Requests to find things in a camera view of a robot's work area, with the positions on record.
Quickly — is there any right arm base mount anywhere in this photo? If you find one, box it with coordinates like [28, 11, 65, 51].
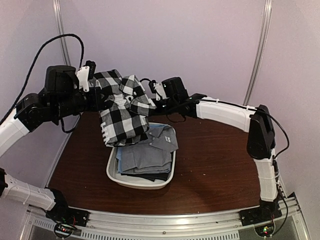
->
[239, 206, 282, 226]

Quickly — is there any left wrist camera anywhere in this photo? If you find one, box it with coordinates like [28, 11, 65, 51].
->
[75, 60, 96, 93]

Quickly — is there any aluminium post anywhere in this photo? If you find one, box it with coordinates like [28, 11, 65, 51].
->
[243, 0, 273, 106]
[52, 0, 71, 66]

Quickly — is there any black white plaid shirt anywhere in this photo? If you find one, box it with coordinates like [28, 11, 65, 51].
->
[90, 69, 156, 147]

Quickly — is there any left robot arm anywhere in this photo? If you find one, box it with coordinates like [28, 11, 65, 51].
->
[0, 60, 99, 222]

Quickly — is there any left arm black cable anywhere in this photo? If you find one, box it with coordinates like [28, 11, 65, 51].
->
[0, 33, 85, 126]

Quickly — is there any right aluminium post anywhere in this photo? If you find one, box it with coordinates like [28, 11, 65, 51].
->
[243, 0, 273, 106]

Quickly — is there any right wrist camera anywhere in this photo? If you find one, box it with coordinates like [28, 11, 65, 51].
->
[148, 80, 167, 101]

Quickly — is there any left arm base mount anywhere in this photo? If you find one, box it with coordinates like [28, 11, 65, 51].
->
[44, 207, 90, 227]

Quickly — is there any dark folded shirt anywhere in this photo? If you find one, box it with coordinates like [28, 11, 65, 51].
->
[118, 169, 171, 182]

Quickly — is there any white plastic bin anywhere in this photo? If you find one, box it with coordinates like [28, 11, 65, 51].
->
[106, 122, 177, 190]

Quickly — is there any left aluminium post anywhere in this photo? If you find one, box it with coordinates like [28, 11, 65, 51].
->
[52, 0, 71, 66]

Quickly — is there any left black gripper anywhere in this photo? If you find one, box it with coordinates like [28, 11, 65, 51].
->
[52, 85, 108, 119]

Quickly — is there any grey folded shirt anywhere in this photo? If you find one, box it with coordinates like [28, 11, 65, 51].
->
[116, 124, 179, 175]

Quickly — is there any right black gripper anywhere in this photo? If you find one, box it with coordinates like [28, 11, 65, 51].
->
[140, 97, 179, 117]

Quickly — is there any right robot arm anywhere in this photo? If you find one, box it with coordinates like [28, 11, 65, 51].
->
[148, 77, 280, 221]

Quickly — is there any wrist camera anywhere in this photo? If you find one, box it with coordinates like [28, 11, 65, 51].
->
[148, 80, 167, 101]
[75, 60, 96, 93]

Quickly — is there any aluminium front rail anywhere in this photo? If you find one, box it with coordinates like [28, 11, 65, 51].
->
[18, 196, 311, 240]

